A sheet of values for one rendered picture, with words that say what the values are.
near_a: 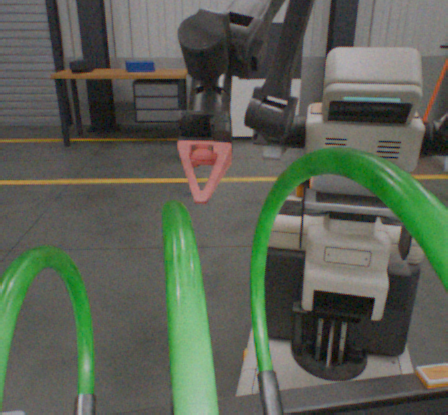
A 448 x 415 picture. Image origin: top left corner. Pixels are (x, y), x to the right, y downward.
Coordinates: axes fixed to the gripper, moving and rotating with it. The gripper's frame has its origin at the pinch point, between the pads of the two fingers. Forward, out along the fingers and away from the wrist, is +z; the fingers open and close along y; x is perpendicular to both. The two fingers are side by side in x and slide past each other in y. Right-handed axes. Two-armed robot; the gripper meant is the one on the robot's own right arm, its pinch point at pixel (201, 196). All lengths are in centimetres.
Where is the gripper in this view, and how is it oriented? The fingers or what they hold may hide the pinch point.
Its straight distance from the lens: 50.5
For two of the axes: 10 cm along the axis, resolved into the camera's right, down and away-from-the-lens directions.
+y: -0.5, -4.2, -9.0
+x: 10.0, 0.4, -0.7
